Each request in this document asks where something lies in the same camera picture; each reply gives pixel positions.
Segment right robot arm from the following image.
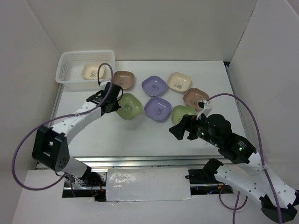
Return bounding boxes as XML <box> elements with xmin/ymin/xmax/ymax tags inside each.
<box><xmin>169</xmin><ymin>114</ymin><xmax>299</xmax><ymax>223</ymax></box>

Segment purple plate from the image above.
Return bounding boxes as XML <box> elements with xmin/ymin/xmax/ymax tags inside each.
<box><xmin>144</xmin><ymin>97</ymin><xmax>172</xmax><ymax>121</ymax></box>
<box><xmin>142</xmin><ymin>76</ymin><xmax>167</xmax><ymax>97</ymax></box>

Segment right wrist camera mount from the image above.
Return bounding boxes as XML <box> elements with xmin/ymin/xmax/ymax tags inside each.
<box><xmin>196</xmin><ymin>100</ymin><xmax>213</xmax><ymax>120</ymax></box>

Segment white plastic bin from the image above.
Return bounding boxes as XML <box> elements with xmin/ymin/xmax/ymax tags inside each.
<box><xmin>55</xmin><ymin>50</ymin><xmax>115</xmax><ymax>91</ymax></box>

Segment brown plate right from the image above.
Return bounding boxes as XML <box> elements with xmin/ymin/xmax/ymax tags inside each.
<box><xmin>183</xmin><ymin>88</ymin><xmax>209</xmax><ymax>111</ymax></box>

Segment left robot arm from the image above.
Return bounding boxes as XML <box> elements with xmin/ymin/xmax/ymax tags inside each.
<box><xmin>32</xmin><ymin>82</ymin><xmax>123</xmax><ymax>186</ymax></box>

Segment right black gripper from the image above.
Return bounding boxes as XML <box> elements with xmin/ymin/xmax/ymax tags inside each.
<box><xmin>168</xmin><ymin>112</ymin><xmax>220</xmax><ymax>146</ymax></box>

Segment cream plate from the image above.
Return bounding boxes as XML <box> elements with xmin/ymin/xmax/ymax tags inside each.
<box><xmin>81</xmin><ymin>62</ymin><xmax>107</xmax><ymax>80</ymax></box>
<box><xmin>167</xmin><ymin>72</ymin><xmax>192</xmax><ymax>93</ymax></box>

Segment green plate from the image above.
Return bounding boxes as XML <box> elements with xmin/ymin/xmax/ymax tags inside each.
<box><xmin>171</xmin><ymin>105</ymin><xmax>196</xmax><ymax>125</ymax></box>
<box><xmin>116</xmin><ymin>93</ymin><xmax>143</xmax><ymax>120</ymax></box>

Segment brown plate near bin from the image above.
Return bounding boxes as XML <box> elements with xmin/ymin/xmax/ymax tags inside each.
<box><xmin>113</xmin><ymin>71</ymin><xmax>135</xmax><ymax>90</ymax></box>

